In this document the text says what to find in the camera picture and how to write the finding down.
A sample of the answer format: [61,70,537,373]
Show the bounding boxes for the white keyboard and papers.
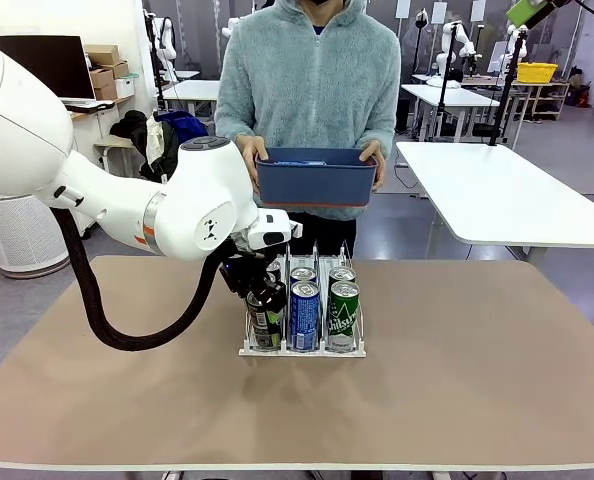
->
[61,98,116,112]

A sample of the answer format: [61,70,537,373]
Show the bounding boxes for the blue jacket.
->
[154,110,213,146]

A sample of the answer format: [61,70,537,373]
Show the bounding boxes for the green Chilsung cider can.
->
[328,281,361,352]
[328,266,357,287]

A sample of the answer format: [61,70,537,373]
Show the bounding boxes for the dark blue plastic bin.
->
[254,146,379,210]

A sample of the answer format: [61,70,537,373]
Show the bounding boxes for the black bag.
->
[109,109,149,149]

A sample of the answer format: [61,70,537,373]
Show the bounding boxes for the black camera stand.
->
[487,24,531,147]

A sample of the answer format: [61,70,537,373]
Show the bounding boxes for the yellow plastic basket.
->
[518,62,560,84]

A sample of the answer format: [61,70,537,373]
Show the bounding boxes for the white storage box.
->
[115,74,138,99]

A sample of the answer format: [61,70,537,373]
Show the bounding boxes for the clear acrylic can rack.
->
[238,238,369,360]

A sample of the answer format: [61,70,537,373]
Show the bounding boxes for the black coat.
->
[139,149,178,185]

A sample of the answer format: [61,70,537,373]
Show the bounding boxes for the person's right forearm teal sleeve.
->
[214,107,258,151]

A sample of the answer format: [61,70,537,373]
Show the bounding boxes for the person's left forearm teal sleeve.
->
[364,107,402,156]

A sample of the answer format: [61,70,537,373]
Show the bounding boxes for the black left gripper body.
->
[220,232,273,296]

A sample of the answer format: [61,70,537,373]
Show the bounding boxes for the wooden shelf table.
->
[509,79,572,122]

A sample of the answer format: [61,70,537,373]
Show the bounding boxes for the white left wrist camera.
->
[249,209,305,249]

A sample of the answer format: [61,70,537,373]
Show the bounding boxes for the person in teal fleece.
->
[214,0,403,261]

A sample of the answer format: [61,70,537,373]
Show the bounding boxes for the person's left hand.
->
[359,139,387,192]

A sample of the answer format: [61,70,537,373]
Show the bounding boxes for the cream cloth garment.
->
[145,115,167,166]

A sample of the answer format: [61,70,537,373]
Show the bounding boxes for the person's right hand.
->
[240,134,269,194]

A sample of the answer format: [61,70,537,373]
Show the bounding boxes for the white air purifier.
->
[0,192,73,280]

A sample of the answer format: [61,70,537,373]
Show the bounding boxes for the black computer monitor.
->
[0,34,97,101]

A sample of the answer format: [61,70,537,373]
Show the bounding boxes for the white background table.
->
[400,82,502,144]
[160,78,223,119]

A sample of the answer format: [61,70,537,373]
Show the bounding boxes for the black tripod stand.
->
[434,19,462,141]

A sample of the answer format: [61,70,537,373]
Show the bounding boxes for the white desk with cabinet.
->
[69,94,143,239]

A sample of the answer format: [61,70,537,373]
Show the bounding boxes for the small beige side table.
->
[94,135,143,176]

